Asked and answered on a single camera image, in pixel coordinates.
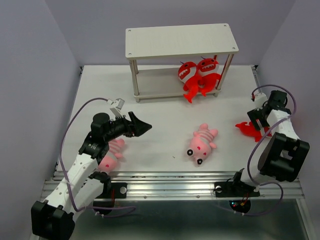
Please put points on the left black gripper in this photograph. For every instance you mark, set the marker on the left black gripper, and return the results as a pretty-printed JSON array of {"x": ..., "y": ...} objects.
[{"x": 138, "y": 127}]

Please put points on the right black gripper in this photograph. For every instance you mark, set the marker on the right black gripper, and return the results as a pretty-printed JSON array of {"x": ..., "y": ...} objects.
[{"x": 254, "y": 114}]

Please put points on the red plush purple horn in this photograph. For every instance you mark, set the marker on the red plush purple horn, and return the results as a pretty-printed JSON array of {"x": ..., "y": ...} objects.
[{"x": 247, "y": 129}]

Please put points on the pink striped plush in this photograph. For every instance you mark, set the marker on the pink striped plush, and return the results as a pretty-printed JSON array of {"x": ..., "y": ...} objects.
[
  {"x": 202, "y": 144},
  {"x": 110, "y": 160}
]

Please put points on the red shark plush toy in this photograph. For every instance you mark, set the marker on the red shark plush toy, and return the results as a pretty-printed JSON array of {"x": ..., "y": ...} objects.
[{"x": 189, "y": 76}]

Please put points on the red shark plush white belly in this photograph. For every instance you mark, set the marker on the red shark plush white belly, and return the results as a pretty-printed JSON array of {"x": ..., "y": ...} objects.
[{"x": 207, "y": 68}]

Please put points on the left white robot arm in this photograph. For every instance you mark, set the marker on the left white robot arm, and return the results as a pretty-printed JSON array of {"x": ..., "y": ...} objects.
[{"x": 55, "y": 217}]

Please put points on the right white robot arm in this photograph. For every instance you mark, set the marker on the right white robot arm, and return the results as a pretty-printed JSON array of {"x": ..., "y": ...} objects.
[{"x": 285, "y": 153}]

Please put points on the white two-tier shelf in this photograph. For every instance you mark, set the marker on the white two-tier shelf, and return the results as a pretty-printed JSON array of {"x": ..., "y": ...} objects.
[{"x": 180, "y": 43}]

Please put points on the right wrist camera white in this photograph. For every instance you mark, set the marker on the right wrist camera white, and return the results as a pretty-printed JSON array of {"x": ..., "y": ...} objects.
[{"x": 259, "y": 98}]

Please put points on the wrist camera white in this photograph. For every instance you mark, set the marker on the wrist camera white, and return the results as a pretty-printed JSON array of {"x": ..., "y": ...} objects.
[
  {"x": 116, "y": 107},
  {"x": 259, "y": 98}
]

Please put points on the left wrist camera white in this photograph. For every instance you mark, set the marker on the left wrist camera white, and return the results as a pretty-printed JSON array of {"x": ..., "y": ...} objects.
[{"x": 116, "y": 107}]

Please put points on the aluminium rail frame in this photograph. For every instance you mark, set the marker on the aluminium rail frame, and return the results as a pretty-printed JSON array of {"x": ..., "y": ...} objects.
[{"x": 156, "y": 168}]

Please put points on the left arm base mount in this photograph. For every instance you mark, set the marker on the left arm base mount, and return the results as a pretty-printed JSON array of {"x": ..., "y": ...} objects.
[{"x": 110, "y": 190}]

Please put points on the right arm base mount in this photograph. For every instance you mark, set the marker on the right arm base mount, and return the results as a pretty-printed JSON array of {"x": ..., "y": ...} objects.
[{"x": 239, "y": 191}]

